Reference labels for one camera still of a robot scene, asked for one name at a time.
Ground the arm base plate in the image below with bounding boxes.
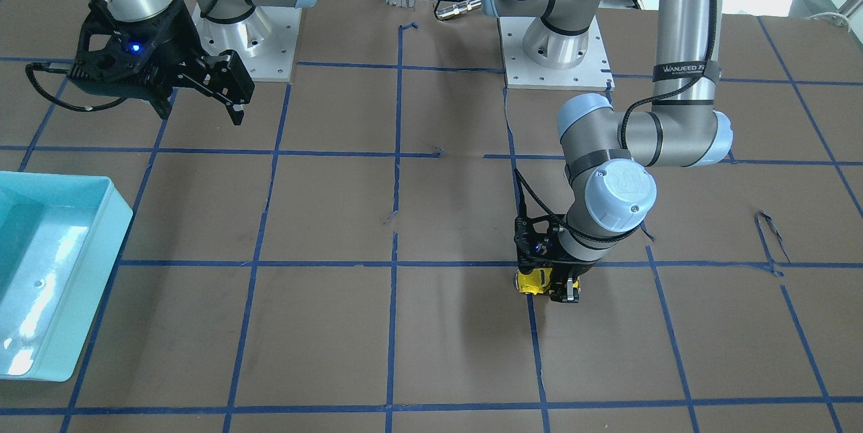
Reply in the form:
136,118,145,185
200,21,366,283
192,6,303,83
498,16,616,91

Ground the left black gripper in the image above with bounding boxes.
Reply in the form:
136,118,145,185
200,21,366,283
549,252,597,304

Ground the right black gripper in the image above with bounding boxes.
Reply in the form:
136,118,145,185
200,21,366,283
67,0,255,126

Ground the light blue plastic bin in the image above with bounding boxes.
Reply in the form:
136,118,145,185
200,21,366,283
1,171,133,382

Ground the yellow toy beetle car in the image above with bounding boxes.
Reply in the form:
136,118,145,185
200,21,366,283
514,267,553,295

